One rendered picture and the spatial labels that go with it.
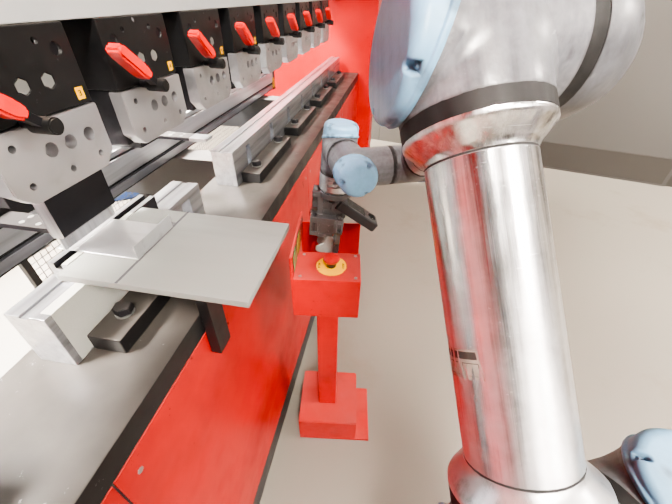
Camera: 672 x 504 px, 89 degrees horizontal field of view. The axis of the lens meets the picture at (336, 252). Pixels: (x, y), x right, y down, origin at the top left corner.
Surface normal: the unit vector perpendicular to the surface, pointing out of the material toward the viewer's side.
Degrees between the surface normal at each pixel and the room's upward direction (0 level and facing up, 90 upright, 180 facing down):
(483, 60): 55
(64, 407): 0
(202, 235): 0
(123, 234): 0
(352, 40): 90
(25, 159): 90
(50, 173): 90
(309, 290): 90
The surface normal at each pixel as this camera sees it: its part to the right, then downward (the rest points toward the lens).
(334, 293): -0.04, 0.61
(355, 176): 0.23, 0.61
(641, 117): -0.39, 0.55
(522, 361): -0.19, 0.01
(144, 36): 0.98, 0.12
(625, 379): 0.02, -0.79
